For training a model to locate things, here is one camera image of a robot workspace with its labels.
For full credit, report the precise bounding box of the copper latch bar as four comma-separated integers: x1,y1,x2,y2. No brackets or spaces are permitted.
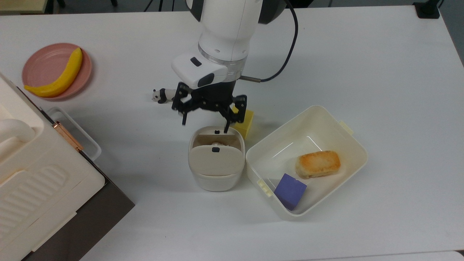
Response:
53,122,84,151

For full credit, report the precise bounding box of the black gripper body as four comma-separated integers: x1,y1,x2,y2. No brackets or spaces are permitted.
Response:
187,80,237,109

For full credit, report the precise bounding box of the small white trash bin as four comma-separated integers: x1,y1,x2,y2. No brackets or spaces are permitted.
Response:
188,126,246,192

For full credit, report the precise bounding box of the black table clamp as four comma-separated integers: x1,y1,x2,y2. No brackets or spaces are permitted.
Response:
413,0,441,19

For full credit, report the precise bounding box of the wooden tabletop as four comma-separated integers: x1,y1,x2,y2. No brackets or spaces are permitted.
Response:
0,0,49,15

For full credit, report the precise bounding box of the yellow foam cube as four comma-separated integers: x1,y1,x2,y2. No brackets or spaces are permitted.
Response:
231,106,254,140

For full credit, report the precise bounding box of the white plastic container box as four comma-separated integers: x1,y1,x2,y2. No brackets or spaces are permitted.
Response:
245,105,368,221

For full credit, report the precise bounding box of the black and white panda toy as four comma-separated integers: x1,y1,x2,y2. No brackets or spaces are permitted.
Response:
152,88,178,104

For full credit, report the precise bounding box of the toasted bread piece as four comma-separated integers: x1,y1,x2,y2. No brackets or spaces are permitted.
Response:
295,150,341,179

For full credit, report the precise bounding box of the yellow banana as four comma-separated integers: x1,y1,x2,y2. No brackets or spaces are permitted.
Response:
24,47,83,98

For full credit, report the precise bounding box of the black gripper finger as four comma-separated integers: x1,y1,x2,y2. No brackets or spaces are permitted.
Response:
172,83,196,126
219,95,248,133

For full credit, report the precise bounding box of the pink round plate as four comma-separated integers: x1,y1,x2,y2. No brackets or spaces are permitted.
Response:
22,43,92,100

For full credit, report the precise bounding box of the white appliance with brown base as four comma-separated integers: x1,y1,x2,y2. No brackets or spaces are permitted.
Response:
0,72,135,261

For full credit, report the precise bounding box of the purple foam cube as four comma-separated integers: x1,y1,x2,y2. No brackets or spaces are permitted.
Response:
274,173,307,211

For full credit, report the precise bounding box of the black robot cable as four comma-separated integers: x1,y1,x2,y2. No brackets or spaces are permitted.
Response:
241,0,299,83

